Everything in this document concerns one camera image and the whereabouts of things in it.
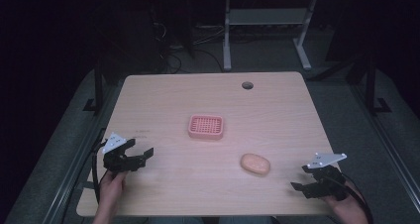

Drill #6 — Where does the person's right hand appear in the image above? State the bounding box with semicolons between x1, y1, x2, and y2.
323;180;368;224

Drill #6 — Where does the pink soap dish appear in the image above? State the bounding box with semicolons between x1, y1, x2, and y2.
187;114;225;142

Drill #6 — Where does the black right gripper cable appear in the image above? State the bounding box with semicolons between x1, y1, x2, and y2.
340;172;374;224

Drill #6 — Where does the aluminium rail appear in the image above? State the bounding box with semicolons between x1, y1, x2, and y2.
348;81;420;203
41;81;120;224

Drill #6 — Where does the white desk frame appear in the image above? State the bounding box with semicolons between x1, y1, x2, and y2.
222;0;319;72

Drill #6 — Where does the person's left hand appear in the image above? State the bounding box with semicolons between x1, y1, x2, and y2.
97;169;129;216

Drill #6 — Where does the black metal stand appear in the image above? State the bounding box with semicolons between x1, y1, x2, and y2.
82;59;107;114
365;54;393;115

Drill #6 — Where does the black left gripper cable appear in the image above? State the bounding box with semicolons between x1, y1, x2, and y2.
91;128;110;205

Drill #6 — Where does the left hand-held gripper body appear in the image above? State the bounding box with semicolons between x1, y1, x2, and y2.
101;131;147;174

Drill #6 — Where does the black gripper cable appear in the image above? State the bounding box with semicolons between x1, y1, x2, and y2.
340;172;374;224
91;128;110;205

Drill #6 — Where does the tangle of floor cables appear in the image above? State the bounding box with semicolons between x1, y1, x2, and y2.
150;20;226;73

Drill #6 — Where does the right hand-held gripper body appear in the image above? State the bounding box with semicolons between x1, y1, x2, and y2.
301;152;349;202

